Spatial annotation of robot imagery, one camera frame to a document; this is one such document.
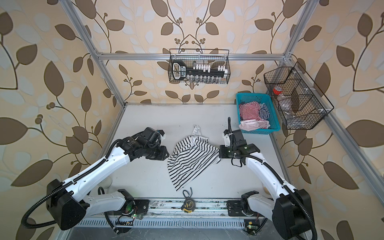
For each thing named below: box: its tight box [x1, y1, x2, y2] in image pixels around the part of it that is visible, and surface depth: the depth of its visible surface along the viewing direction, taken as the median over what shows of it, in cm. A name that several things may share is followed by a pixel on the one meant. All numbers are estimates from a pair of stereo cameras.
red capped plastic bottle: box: [273, 86, 293, 112], surface depth 83 cm
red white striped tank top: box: [239, 101, 262, 121], surface depth 110 cm
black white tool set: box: [171, 60, 228, 81], surface depth 85 cm
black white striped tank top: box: [167, 125, 221, 192], surface depth 88 cm
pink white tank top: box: [238, 119, 271, 132], surface depth 96 cm
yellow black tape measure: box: [181, 187, 196, 214], surface depth 75 cm
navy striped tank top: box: [259, 103, 270, 120], surface depth 110 cm
